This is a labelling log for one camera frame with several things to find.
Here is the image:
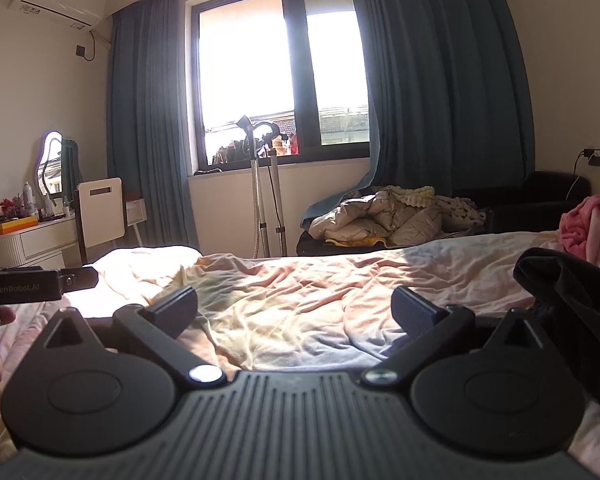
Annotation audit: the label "black denim trousers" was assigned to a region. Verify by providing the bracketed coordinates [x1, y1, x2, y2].
[513, 247, 600, 404]

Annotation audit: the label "white dressing table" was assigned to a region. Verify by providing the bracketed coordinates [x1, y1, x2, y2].
[0, 218, 81, 270]

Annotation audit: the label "orange box on dresser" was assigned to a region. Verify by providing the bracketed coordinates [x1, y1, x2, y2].
[0, 216, 38, 235]

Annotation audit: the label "white wooden chair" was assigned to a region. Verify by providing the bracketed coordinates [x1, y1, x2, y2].
[76, 178, 126, 264]

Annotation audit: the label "beige quilted jacket pile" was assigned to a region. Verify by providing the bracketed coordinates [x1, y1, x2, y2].
[306, 185, 486, 248]

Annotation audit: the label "white wrinkled bed sheet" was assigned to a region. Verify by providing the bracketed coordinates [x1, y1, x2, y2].
[0, 231, 600, 478]

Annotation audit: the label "wavy framed mirror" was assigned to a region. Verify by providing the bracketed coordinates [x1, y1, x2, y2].
[35, 131, 83, 208]

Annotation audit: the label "black sofa bench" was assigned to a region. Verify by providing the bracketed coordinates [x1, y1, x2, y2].
[297, 171, 592, 257]

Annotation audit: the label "teal curtain left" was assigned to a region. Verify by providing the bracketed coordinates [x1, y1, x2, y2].
[107, 0, 197, 246]

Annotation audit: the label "teal curtain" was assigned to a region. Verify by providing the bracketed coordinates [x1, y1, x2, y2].
[299, 0, 538, 231]
[107, 0, 197, 246]

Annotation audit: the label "pink fleece garment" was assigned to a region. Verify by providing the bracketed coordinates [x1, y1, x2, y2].
[559, 195, 600, 268]

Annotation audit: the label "teal curtain right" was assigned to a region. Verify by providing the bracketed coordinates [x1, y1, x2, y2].
[299, 0, 538, 231]

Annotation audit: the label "garment steamer stand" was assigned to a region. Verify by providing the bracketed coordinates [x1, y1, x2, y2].
[237, 116, 289, 259]

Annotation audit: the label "dark framed window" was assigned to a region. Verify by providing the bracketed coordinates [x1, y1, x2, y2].
[187, 0, 370, 171]

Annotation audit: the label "wall power socket with plug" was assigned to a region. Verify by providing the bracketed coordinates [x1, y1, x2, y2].
[566, 148, 600, 197]

